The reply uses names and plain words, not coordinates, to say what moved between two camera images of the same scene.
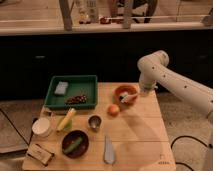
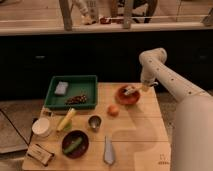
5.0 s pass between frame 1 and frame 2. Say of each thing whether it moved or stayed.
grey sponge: stayed
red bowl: stayed
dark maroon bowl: stayed
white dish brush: moved
